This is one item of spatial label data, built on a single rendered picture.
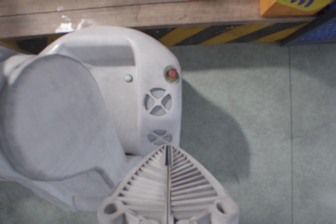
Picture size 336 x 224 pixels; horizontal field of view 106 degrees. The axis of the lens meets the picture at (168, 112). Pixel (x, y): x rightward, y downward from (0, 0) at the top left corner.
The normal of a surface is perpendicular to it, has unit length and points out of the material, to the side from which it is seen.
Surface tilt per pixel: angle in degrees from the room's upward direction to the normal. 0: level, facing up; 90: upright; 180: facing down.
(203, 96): 0
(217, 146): 0
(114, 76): 1
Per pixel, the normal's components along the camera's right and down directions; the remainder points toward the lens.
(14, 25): -0.01, 0.04
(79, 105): 1.00, -0.01
